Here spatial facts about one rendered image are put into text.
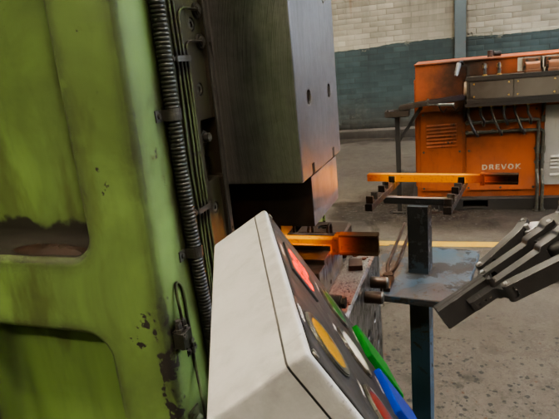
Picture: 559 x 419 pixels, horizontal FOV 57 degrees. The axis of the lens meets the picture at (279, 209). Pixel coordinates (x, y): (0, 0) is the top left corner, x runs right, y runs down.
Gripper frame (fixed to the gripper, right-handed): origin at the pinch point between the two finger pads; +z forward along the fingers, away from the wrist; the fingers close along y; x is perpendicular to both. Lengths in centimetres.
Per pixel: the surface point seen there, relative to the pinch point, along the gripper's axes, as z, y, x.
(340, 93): -127, 802, -107
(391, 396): 12.9, -11.2, 3.7
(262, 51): 0.5, 33.1, 37.3
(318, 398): 14.7, -26.8, 19.3
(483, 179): -36, 86, -30
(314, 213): 9.3, 35.5, 8.6
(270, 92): 3.2, 32.8, 31.2
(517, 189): -135, 344, -183
